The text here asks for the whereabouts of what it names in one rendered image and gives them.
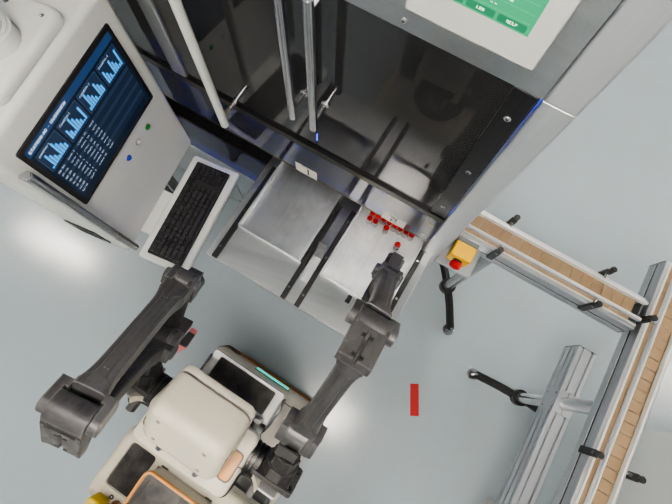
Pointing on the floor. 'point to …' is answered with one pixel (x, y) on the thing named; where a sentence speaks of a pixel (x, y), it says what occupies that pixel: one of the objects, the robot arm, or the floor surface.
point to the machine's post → (559, 107)
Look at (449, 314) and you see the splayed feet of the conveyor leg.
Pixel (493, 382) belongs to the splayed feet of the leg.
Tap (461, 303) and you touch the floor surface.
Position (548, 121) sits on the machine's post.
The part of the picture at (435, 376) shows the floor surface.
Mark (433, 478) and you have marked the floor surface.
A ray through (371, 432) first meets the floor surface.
